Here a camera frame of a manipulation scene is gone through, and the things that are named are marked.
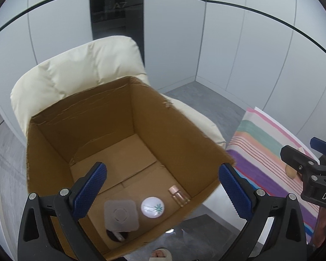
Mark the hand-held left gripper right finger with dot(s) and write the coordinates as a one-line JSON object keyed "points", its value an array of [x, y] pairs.
{"points": [[235, 193]]}

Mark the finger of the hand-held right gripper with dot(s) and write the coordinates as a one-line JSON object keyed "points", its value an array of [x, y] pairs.
{"points": [[322, 145], [294, 156]]}

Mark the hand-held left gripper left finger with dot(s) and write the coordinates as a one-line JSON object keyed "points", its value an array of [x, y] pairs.
{"points": [[89, 193]]}

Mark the gold square box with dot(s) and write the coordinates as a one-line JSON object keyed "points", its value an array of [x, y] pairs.
{"points": [[301, 150]]}

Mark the tan makeup sponge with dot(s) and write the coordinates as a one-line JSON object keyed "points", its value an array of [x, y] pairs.
{"points": [[290, 171]]}

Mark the clear square plastic container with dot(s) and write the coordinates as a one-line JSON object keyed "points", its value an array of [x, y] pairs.
{"points": [[121, 213]]}

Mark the black round powder puff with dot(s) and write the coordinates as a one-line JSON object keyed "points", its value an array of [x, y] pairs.
{"points": [[114, 236]]}

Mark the small glass bottle copper cap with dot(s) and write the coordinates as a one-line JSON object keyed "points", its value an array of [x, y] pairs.
{"points": [[178, 195]]}

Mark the white round palm-print compact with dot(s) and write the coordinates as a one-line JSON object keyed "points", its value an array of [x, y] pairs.
{"points": [[152, 207]]}

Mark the brown cardboard box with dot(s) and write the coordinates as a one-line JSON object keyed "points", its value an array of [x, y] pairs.
{"points": [[141, 108]]}

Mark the person's right hand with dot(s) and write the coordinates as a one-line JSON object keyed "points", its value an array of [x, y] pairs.
{"points": [[321, 228]]}

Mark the white low table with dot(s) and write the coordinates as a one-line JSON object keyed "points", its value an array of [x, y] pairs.
{"points": [[285, 126]]}

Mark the striped colourful cloth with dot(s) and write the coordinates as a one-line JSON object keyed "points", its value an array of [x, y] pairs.
{"points": [[260, 152]]}

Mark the cream padded armchair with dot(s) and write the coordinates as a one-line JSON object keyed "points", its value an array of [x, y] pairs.
{"points": [[78, 65]]}

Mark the black glass wall panel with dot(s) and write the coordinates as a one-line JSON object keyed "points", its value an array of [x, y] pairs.
{"points": [[116, 8]]}

